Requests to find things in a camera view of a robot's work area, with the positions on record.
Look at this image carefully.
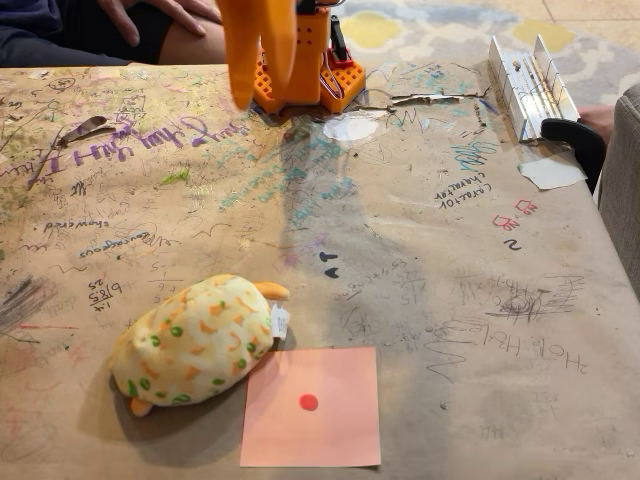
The yellow white hamster plush toy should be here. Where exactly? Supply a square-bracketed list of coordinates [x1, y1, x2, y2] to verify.
[108, 273, 291, 418]

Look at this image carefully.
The orange waffle-grid robot base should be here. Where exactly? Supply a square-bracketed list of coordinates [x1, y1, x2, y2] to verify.
[252, 47, 367, 115]

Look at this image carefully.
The person's bare hand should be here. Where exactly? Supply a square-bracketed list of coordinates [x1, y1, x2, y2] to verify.
[97, 0, 224, 48]

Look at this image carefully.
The person's bare leg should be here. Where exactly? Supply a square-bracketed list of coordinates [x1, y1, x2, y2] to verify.
[158, 9, 231, 66]

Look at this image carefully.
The grey yellow patterned rug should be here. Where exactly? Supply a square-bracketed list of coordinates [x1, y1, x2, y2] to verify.
[329, 0, 640, 109]

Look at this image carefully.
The dark blue clothing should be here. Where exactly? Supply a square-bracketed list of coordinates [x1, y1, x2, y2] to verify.
[0, 0, 176, 69]

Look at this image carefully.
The scribbled brown paper table cover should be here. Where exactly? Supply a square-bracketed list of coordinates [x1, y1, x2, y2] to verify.
[0, 60, 640, 480]

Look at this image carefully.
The person's bare foot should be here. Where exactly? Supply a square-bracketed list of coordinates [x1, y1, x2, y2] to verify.
[577, 104, 616, 146]

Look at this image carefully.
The grey upholstered sofa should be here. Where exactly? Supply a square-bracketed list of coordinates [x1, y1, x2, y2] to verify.
[597, 82, 640, 306]

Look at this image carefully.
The pink square sticky note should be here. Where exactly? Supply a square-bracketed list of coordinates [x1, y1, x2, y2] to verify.
[239, 346, 382, 469]

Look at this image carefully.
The red white servo cable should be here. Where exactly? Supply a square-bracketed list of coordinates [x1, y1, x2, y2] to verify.
[319, 48, 344, 99]

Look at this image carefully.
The aluminium channel rail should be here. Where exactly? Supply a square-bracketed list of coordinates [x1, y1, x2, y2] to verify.
[487, 34, 581, 145]

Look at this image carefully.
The black curved handle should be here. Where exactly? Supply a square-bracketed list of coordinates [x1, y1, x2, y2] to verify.
[540, 118, 608, 196]

